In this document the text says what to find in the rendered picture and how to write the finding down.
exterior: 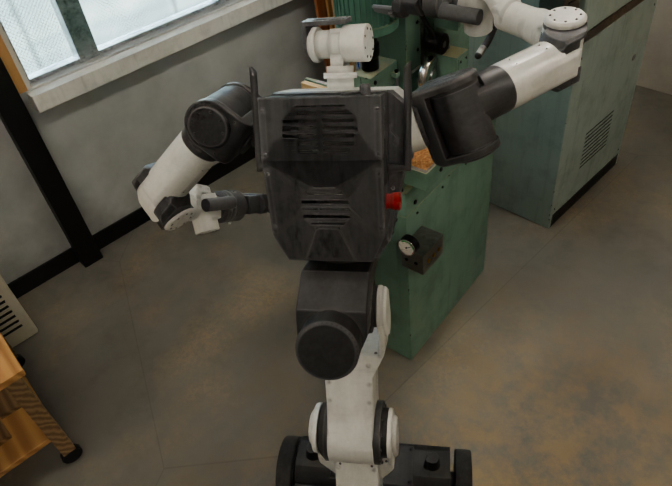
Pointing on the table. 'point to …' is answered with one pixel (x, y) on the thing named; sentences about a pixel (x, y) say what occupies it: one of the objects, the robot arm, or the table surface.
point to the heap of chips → (422, 159)
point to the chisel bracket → (378, 74)
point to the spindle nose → (372, 59)
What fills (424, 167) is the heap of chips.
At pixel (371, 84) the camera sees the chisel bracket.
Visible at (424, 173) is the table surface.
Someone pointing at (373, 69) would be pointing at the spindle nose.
